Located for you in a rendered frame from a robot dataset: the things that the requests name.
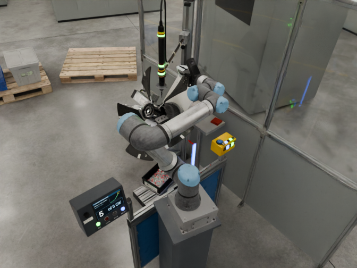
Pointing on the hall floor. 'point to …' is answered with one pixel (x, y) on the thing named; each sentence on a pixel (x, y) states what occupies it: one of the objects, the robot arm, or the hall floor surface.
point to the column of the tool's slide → (188, 28)
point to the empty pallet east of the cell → (99, 64)
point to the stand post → (183, 149)
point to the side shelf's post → (198, 149)
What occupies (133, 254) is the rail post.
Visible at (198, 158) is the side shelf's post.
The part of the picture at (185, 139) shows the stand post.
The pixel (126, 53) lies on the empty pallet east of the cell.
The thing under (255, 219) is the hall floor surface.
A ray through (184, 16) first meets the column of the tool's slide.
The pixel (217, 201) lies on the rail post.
